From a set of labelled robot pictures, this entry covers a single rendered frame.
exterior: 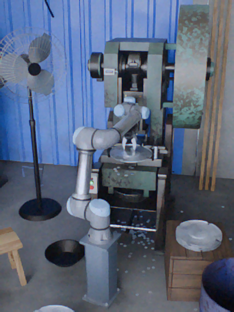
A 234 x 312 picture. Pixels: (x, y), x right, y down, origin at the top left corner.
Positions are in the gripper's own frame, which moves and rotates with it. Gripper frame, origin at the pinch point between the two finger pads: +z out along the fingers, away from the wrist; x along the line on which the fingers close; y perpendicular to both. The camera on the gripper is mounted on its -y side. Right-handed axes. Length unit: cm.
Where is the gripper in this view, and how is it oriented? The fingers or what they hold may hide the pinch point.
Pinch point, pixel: (129, 148)
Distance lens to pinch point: 255.5
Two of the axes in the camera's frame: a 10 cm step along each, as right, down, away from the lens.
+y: 1.9, -3.8, 9.1
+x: -9.8, -0.6, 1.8
